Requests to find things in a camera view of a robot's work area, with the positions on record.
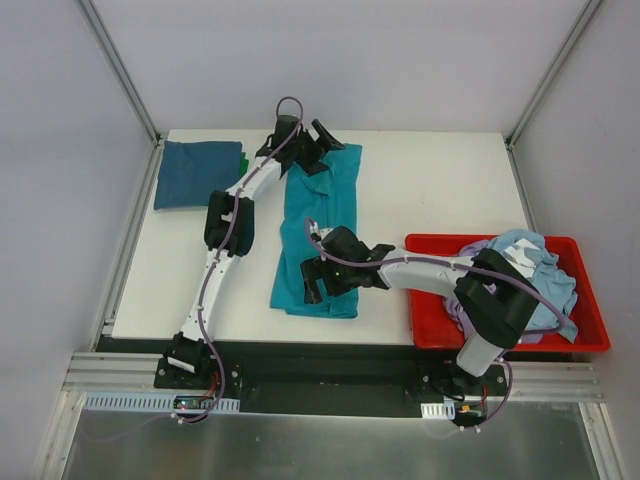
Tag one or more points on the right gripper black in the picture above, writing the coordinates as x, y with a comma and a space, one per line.
320, 272

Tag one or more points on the white cable duct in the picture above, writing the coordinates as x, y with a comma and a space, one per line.
130, 401
438, 411

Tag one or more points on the right aluminium frame post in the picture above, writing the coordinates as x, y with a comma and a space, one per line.
576, 32

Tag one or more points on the left aluminium frame post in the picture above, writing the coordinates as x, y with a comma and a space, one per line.
106, 44

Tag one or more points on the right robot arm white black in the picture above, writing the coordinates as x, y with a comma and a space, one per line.
402, 269

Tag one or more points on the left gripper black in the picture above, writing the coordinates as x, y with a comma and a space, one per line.
310, 147

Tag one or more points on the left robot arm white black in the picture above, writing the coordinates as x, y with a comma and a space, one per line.
230, 229

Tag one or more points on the light blue t shirt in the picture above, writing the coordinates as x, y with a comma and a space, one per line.
526, 251

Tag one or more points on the aluminium frame post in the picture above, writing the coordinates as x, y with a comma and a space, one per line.
106, 44
576, 32

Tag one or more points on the red plastic bin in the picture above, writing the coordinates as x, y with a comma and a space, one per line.
433, 328

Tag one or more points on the folded green t shirt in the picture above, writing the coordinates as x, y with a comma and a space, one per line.
244, 164

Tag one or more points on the right white cable duct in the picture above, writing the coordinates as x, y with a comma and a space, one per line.
438, 411

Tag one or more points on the aluminium rail front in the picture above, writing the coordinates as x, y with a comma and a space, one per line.
527, 381

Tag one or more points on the left white cable duct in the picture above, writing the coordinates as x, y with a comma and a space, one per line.
130, 401

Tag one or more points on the lavender t shirt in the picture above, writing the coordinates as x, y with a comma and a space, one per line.
460, 310

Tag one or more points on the folded dark blue t shirt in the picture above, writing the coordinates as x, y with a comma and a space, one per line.
190, 172

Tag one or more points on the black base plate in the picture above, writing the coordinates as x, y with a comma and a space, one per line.
356, 380

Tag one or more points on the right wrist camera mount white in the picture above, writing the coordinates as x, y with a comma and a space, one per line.
317, 233

